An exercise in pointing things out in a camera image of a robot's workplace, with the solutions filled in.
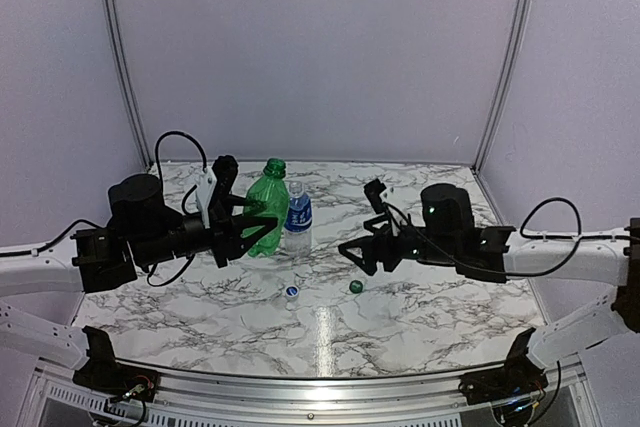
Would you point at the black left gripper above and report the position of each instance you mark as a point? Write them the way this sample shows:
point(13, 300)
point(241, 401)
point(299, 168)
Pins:
point(226, 230)

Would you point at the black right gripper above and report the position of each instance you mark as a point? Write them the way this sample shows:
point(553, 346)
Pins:
point(370, 244)

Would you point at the green plastic bottle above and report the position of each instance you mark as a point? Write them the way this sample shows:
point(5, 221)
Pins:
point(268, 197)

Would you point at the green bottle cap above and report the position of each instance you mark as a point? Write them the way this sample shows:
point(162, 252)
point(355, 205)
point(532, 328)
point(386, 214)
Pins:
point(356, 287)

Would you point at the clear bottle blue label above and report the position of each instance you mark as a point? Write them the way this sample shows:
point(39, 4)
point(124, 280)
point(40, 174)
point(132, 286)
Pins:
point(297, 227)

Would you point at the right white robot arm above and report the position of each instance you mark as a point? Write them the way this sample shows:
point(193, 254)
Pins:
point(449, 237)

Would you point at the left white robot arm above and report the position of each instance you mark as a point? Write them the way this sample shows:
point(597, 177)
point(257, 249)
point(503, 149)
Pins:
point(85, 261)

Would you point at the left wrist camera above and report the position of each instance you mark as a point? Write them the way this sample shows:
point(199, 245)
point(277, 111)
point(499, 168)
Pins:
point(213, 190)

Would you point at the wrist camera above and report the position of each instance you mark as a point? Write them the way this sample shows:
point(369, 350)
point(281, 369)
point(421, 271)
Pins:
point(379, 197)
point(213, 190)

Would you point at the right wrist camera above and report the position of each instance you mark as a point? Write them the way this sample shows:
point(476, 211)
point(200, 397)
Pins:
point(379, 197)

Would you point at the aluminium front rail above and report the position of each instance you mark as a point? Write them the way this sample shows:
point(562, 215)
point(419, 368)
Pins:
point(189, 398)

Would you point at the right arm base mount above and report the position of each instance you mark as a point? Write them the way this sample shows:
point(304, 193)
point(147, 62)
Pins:
point(517, 376)

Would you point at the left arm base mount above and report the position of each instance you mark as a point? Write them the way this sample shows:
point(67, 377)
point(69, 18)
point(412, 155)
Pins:
point(112, 377)

